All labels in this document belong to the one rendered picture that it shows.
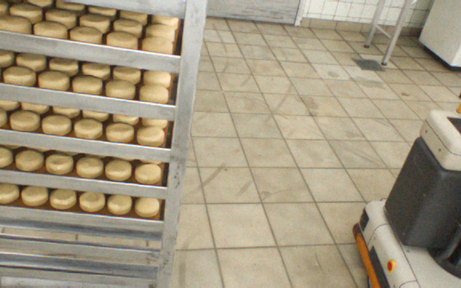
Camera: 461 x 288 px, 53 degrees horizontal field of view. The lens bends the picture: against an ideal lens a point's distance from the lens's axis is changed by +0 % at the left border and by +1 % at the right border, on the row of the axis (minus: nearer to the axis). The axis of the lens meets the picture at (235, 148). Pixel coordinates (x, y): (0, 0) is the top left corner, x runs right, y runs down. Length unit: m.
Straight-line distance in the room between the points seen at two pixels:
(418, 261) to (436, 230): 0.14
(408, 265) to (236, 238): 0.76
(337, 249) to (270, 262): 0.36
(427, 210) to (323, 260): 0.58
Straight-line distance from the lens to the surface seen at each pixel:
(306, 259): 2.19
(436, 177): 1.80
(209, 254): 2.09
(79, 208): 1.00
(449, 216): 1.94
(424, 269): 1.99
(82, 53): 0.76
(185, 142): 0.77
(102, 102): 0.79
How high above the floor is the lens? 1.55
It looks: 34 degrees down
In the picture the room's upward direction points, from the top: 11 degrees clockwise
